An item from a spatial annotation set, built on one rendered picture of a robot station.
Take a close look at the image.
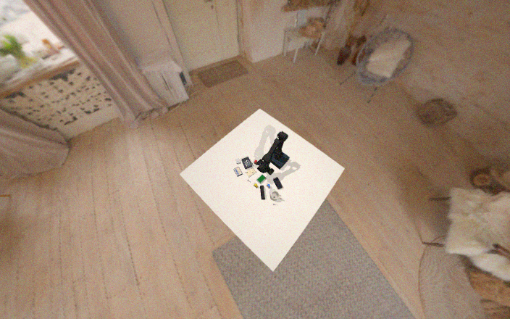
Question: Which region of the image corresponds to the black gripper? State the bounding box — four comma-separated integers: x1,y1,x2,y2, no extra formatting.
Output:
257,159,275,175

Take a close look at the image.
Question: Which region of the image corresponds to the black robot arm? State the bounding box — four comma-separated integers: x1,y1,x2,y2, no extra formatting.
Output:
257,131,288,173

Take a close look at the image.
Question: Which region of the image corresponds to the white mug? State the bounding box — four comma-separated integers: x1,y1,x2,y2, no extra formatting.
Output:
270,191,282,201

